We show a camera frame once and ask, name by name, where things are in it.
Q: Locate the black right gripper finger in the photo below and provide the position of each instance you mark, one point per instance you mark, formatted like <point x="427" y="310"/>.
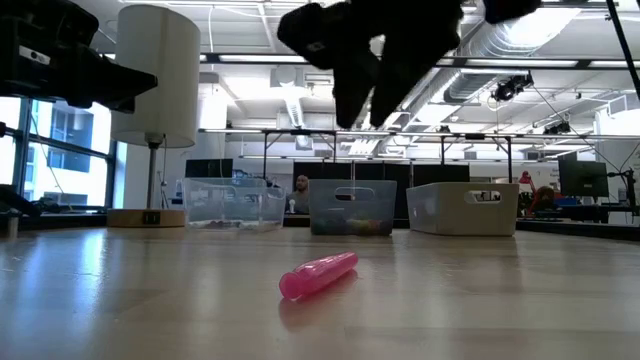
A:
<point x="355" y="90"/>
<point x="400" y="85"/>

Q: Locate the clear plastic bin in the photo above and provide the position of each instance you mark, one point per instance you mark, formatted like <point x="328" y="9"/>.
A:
<point x="235" y="200"/>

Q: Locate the pink highlighter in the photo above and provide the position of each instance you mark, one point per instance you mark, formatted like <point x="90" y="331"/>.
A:
<point x="320" y="274"/>

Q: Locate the white shade lamp wooden base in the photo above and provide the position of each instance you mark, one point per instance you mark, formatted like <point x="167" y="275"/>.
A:
<point x="165" y="50"/>

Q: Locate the large window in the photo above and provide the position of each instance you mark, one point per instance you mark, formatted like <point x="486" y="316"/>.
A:
<point x="75" y="165"/>

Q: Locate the black partition panel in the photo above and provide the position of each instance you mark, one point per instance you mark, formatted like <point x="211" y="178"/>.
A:
<point x="430" y="172"/>

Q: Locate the black computer monitor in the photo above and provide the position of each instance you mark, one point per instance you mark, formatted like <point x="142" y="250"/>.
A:
<point x="210" y="167"/>
<point x="582" y="177"/>

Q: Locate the person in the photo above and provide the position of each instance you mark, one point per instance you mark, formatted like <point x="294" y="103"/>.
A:
<point x="544" y="197"/>
<point x="300" y="197"/>

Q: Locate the grey translucent plastic bin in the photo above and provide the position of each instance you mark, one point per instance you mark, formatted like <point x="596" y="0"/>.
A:
<point x="325" y="210"/>

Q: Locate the white plastic bin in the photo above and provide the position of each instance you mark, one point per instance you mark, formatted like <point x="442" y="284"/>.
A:
<point x="450" y="215"/>

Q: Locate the red desk lamp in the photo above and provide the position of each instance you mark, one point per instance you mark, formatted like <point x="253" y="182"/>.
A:
<point x="525" y="176"/>

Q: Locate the black background table frame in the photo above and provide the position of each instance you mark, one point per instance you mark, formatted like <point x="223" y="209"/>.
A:
<point x="300" y="131"/>

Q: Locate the silver ventilation duct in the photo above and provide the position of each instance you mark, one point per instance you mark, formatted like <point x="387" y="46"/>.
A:
<point x="475" y="85"/>

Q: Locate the ceiling light rail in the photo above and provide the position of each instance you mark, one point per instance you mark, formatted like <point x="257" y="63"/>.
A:
<point x="500" y="62"/>

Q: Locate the black hanging camera rig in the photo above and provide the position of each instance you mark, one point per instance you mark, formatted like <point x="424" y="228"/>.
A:
<point x="507" y="90"/>

